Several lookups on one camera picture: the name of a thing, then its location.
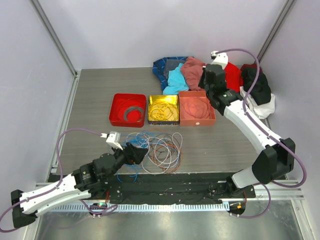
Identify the red plastic box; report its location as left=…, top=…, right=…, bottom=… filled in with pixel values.
left=109, top=93, right=147, bottom=128

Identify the dark red cloth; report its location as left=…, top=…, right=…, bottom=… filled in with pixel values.
left=240, top=63, right=257, bottom=74

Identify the grey cloth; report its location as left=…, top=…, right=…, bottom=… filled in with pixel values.
left=163, top=59, right=186, bottom=79

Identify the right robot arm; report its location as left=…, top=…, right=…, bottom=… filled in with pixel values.
left=199, top=64, right=296, bottom=198

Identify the black cloth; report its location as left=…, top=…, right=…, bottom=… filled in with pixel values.
left=241, top=67, right=271, bottom=106

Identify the brown cable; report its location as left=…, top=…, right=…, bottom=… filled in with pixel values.
left=147, top=136, right=185, bottom=173

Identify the salmon pink box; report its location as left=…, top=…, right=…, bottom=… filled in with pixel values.
left=178, top=90, right=216, bottom=127

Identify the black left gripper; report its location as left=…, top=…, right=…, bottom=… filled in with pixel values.
left=104, top=142, right=148, bottom=181

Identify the thin yellow cable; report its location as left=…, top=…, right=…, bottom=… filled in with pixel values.
left=149, top=97, right=180, bottom=123

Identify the gold metal tin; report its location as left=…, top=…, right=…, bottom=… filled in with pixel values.
left=147, top=95, right=180, bottom=126

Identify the cyan cloth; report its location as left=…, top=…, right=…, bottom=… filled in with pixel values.
left=163, top=63, right=189, bottom=95

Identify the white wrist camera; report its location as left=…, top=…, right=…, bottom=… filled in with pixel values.
left=100, top=131, right=124, bottom=150
left=211, top=51, right=229, bottom=70

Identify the dusty pink cloth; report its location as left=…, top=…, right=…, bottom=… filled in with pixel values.
left=180, top=56, right=207, bottom=91

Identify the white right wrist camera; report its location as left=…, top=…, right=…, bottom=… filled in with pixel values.
left=211, top=51, right=229, bottom=70

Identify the pink cable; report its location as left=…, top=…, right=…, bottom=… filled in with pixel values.
left=182, top=98, right=213, bottom=120

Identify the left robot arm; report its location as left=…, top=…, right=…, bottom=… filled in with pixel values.
left=10, top=142, right=149, bottom=229

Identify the grey tape roll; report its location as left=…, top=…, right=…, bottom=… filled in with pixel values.
left=123, top=106, right=145, bottom=123

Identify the red cable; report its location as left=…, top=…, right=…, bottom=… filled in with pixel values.
left=117, top=98, right=146, bottom=121

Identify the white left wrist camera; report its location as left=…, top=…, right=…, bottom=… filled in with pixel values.
left=100, top=131, right=124, bottom=150

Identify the white slotted cable duct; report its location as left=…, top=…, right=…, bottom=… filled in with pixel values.
left=51, top=201, right=230, bottom=213

